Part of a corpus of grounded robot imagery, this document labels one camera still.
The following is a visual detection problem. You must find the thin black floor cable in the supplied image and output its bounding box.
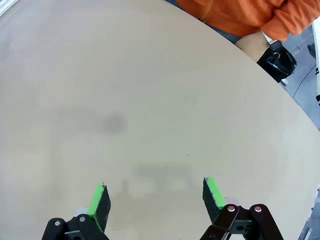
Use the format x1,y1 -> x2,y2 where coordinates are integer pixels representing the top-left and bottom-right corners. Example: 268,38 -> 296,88
291,65 -> 318,99

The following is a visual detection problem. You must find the white can dispenser rack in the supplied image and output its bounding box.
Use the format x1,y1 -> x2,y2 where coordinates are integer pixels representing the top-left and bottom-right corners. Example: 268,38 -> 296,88
0,0 -> 20,18

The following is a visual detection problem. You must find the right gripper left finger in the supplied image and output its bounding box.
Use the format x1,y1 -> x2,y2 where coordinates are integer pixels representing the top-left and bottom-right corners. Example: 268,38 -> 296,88
41,184 -> 112,240

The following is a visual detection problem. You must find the white table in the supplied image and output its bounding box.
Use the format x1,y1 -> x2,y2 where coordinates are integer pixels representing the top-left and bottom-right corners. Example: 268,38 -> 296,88
307,21 -> 320,107

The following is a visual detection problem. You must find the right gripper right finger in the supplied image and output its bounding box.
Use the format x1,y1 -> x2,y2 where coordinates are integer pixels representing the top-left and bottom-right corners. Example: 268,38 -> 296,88
199,176 -> 285,240

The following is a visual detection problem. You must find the person left hand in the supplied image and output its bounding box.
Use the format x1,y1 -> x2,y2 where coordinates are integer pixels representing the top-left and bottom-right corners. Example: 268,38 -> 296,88
234,31 -> 271,62

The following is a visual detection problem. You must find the person in orange hoodie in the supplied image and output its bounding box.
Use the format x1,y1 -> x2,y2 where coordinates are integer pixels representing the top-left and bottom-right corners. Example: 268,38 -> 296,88
164,0 -> 288,45

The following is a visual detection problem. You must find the grey wrist watch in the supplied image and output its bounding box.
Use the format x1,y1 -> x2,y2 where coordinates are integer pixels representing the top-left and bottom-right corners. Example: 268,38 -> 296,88
268,39 -> 283,51

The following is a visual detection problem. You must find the orange sleeved left forearm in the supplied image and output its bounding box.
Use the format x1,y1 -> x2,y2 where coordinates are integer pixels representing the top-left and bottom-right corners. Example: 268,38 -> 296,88
259,0 -> 320,43

